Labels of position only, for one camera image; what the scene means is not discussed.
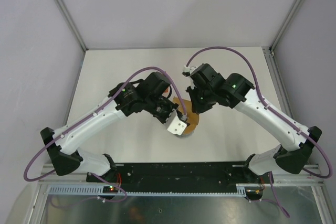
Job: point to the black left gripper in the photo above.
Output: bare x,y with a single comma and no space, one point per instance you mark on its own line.
171,106

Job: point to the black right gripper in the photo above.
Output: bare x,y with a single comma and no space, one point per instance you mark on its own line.
197,107

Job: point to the wooden ring dripper holder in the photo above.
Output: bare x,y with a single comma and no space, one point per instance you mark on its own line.
191,127

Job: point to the brown paper coffee filter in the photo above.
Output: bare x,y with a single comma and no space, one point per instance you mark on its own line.
187,104

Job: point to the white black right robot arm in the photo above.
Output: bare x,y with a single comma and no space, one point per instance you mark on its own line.
294,149

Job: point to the orange coffee filter box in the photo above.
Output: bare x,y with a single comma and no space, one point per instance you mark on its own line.
166,92

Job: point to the clear glass coffee server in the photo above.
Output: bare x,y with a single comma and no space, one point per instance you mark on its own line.
185,135

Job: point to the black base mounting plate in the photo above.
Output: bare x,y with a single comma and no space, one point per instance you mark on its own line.
183,178

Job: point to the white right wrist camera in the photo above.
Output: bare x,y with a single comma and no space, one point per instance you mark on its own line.
188,70

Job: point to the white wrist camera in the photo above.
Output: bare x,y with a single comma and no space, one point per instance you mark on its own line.
175,126
188,70

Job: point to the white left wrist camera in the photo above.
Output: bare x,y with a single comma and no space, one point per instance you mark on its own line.
175,126

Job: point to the aluminium frame rail right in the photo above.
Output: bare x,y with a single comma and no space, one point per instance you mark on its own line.
277,81

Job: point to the aluminium frame rail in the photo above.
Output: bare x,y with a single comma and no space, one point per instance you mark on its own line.
54,178
277,81

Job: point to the aluminium front frame rail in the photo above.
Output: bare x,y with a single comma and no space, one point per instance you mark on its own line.
54,178

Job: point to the aluminium frame post left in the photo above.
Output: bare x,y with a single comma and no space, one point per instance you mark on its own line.
70,23

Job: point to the aluminium frame post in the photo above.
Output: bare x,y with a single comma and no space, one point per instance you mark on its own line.
70,23
295,7

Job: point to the aluminium frame post right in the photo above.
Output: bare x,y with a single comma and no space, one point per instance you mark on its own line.
295,7

